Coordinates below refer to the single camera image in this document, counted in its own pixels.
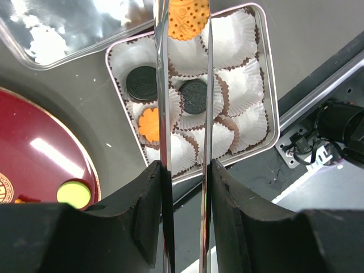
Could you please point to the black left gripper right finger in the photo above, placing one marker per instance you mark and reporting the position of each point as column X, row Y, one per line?
column 253, row 234

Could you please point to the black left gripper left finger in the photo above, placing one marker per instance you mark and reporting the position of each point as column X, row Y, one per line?
column 116, row 234

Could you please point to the black sandwich cookie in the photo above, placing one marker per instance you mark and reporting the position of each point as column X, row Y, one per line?
column 141, row 83
column 194, row 94

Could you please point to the orange round cookie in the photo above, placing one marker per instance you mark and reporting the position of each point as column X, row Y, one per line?
column 187, row 18

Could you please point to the green round cookie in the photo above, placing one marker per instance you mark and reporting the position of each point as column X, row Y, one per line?
column 74, row 193

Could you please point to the red round lacquer tray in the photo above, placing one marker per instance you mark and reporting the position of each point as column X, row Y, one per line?
column 39, row 153

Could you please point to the pink cookie tin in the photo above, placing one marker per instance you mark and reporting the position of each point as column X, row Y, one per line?
column 245, row 108

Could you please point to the silver tin lid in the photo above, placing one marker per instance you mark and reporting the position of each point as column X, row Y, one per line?
column 45, row 34

